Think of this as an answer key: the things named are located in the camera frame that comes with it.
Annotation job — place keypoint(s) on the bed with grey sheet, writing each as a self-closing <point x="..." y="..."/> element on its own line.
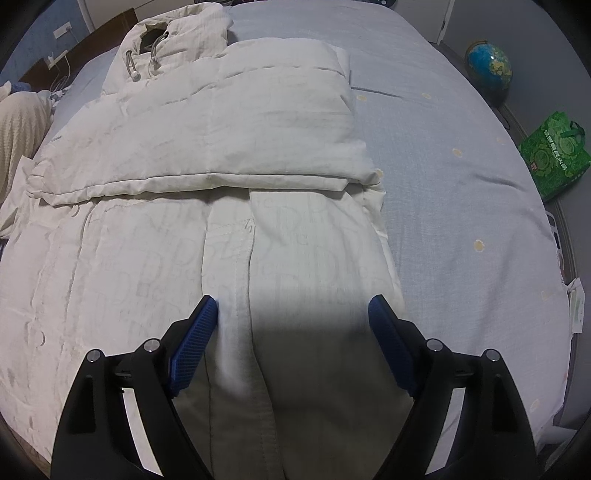
<point x="461" y="184"/>

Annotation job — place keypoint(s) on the green shopping bag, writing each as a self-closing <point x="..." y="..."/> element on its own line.
<point x="554" y="157"/>

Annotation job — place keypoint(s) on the white duvet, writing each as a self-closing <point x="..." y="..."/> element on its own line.
<point x="184" y="138"/>

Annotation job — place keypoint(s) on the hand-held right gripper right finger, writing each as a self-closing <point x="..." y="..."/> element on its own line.
<point x="390" y="341"/>

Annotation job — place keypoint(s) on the beige waffle blanket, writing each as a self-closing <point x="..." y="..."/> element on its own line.
<point x="18" y="129"/>

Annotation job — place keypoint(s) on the white paper tag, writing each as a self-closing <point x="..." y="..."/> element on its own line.
<point x="575" y="304"/>

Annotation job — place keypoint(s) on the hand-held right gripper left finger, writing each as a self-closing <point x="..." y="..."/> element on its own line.
<point x="196" y="341"/>

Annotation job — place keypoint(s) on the blue globe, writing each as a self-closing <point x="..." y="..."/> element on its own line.
<point x="489" y="69"/>

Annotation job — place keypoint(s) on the dark wooden headboard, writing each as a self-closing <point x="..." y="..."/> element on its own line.
<point x="92" y="32"/>

